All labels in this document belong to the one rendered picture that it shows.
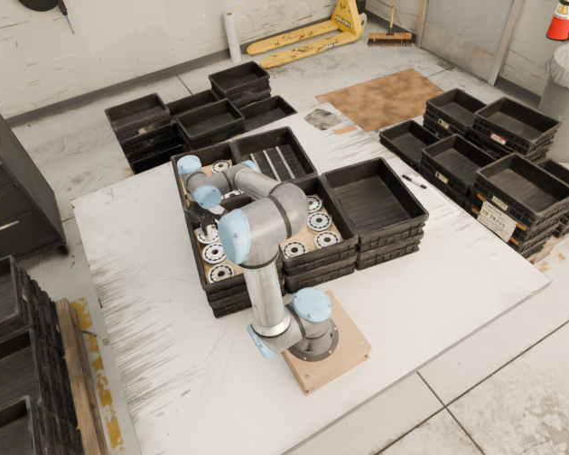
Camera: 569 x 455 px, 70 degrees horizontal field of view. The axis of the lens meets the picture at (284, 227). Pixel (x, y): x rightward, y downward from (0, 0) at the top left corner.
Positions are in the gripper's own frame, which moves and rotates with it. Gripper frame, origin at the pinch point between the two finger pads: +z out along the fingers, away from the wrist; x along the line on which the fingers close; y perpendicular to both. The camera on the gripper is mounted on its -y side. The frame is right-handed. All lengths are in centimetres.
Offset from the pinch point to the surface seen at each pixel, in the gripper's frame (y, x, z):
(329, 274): -42.4, -10.6, 19.7
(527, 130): -115, -173, 44
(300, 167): -10, -59, 11
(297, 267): -33.3, -1.2, 7.1
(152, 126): 121, -101, 43
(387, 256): -62, -28, 21
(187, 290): 10.7, 14.6, 24.0
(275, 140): 7, -70, 7
